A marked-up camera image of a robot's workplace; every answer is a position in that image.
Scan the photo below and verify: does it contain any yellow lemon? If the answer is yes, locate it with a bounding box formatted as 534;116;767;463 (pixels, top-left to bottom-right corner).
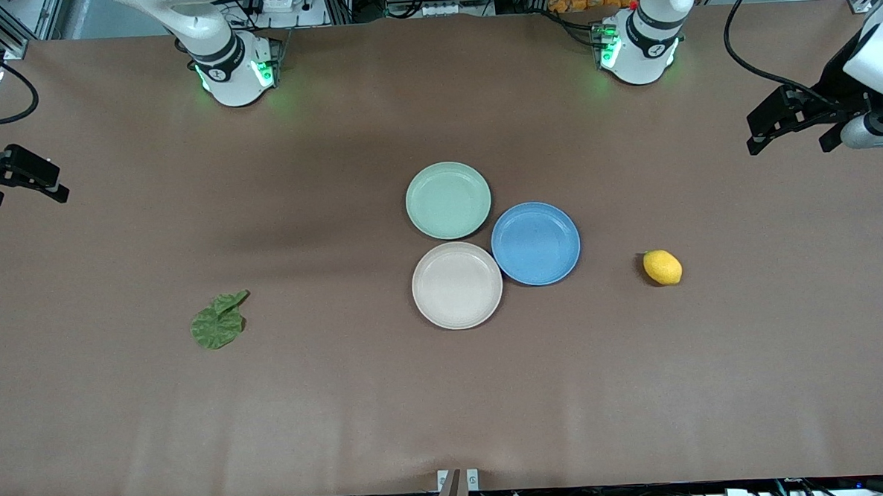
641;249;683;287

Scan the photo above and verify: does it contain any green lettuce leaf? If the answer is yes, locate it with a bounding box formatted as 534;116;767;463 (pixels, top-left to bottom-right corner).
188;289;253;352

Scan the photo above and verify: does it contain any blue plate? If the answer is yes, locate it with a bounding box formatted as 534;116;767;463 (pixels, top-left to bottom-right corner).
489;200;583;288

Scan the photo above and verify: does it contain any light green plate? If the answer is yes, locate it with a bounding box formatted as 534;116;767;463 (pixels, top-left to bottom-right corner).
404;159;494;242

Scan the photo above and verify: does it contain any beige pink plate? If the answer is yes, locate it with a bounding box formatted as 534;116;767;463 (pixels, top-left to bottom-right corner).
409;240;506;332

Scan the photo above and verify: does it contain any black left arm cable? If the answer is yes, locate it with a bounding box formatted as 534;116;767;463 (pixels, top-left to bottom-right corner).
721;0;842;111

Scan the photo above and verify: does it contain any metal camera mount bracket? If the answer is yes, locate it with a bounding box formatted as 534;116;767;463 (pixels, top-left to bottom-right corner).
436;467;482;496

